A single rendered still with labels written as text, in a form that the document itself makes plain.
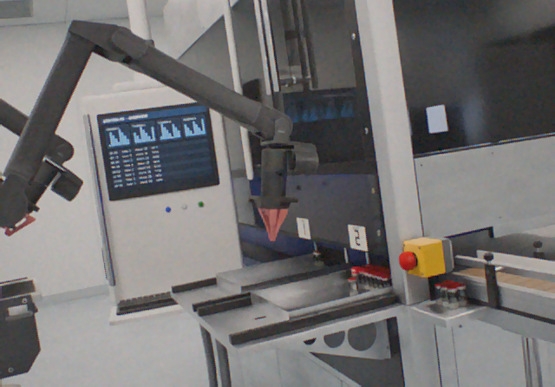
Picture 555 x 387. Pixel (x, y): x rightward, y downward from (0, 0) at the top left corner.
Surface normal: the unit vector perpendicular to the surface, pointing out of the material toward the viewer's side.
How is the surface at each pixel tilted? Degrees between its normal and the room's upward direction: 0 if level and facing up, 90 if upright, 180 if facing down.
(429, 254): 90
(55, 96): 92
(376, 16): 90
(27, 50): 90
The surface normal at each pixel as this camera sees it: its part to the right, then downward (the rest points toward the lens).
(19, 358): 0.41, -0.01
